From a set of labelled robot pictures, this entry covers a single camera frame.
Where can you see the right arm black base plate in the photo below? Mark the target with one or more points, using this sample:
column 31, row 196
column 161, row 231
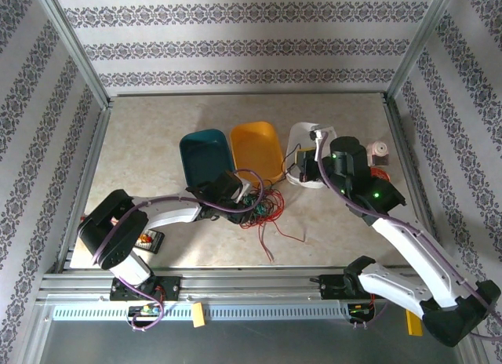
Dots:
column 331, row 287

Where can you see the orange plastic bin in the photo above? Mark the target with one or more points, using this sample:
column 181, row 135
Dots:
column 257, row 148

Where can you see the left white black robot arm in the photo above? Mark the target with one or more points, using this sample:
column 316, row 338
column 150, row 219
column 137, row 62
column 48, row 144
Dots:
column 172, row 215

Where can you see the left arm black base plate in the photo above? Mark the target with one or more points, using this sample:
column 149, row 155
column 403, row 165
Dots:
column 170, row 287

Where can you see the small white spool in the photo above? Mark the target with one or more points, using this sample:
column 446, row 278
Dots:
column 378, row 154

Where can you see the black board with orange plugs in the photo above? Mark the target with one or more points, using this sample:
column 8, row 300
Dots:
column 151, row 240

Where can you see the yellow plastic block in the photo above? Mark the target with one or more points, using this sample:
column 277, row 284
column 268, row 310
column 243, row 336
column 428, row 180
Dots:
column 413, row 325

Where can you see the white plastic bin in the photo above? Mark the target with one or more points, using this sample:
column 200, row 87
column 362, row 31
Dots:
column 300, row 136

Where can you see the aluminium frame post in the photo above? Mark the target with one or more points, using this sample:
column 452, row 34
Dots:
column 421, row 38
column 74, row 50

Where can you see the small black connector board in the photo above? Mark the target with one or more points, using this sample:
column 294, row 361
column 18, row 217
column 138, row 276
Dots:
column 359, row 311

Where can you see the teal plastic bin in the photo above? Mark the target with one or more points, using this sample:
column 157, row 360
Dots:
column 204, row 156

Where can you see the small colourful connector board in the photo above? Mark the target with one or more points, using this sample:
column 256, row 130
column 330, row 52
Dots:
column 147, row 310

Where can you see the aluminium frame rail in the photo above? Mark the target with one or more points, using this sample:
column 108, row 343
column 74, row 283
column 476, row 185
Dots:
column 251, row 279

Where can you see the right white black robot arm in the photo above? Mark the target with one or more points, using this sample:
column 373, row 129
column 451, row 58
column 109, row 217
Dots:
column 412, row 246

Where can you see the orange plastic block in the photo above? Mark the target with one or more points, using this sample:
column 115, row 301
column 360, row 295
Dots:
column 198, row 315

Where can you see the red patterned tape roll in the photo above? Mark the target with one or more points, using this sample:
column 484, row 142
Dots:
column 382, row 173

